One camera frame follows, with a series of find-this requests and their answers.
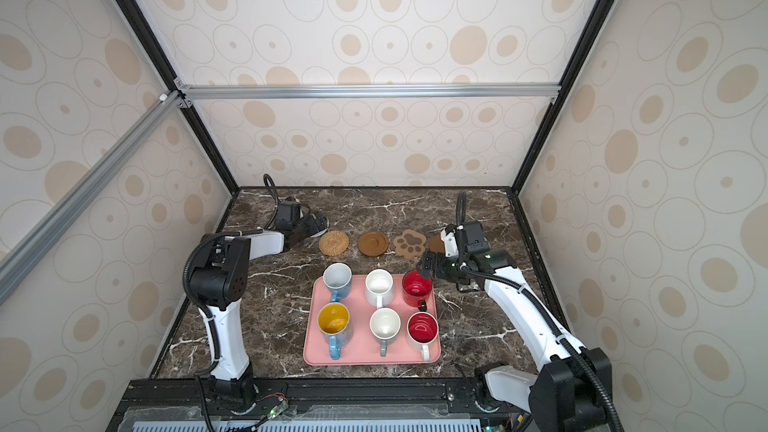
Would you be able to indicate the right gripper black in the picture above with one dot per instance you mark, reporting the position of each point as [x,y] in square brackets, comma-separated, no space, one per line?
[439,259]

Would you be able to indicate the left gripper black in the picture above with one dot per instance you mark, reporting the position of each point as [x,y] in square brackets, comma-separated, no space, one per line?
[314,230]

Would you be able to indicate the brown wooden coaster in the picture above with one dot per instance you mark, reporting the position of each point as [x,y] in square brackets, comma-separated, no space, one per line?
[373,244]
[435,244]

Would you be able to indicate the woven rattan round coaster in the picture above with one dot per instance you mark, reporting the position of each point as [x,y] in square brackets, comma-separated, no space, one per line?
[334,243]

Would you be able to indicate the brown paw shaped coaster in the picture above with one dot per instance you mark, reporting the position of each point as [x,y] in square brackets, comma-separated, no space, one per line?
[410,244]

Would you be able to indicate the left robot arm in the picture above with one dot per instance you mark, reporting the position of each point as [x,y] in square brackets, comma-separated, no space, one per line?
[215,279]

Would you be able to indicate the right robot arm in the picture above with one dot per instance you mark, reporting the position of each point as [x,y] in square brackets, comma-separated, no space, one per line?
[572,387]

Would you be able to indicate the dark red mug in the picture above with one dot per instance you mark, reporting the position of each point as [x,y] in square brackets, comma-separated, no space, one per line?
[416,290]

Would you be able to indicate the blue floral mug white inside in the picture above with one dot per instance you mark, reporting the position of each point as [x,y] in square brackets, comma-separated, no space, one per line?
[337,278]

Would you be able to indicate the white mug rear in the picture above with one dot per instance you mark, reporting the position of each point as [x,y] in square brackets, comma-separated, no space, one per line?
[379,288]

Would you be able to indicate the white mug red inside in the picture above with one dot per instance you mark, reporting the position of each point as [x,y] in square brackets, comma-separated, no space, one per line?
[422,331]

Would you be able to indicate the white mug front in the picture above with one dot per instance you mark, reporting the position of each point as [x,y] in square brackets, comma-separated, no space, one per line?
[385,325]

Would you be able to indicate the blue mug yellow inside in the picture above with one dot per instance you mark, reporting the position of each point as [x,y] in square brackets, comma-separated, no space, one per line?
[334,322]

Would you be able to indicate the pink rectangular tray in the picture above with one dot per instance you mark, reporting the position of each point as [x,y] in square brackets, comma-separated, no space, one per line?
[363,349]

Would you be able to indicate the left diagonal aluminium bar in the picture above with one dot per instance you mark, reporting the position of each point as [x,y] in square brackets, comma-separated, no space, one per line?
[37,243]

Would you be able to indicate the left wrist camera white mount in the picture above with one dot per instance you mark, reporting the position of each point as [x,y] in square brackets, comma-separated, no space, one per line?
[287,215]

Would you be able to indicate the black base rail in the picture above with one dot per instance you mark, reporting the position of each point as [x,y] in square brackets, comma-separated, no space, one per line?
[357,404]

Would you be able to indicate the horizontal aluminium frame bar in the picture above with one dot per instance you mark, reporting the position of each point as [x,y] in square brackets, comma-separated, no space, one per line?
[369,91]

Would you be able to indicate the left black frame post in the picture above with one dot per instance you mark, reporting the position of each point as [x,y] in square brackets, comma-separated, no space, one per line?
[152,47]

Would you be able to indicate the black frame post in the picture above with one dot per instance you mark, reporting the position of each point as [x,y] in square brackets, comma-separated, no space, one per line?
[594,24]
[152,47]

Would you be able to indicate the right black frame post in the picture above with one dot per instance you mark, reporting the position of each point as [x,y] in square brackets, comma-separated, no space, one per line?
[594,24]

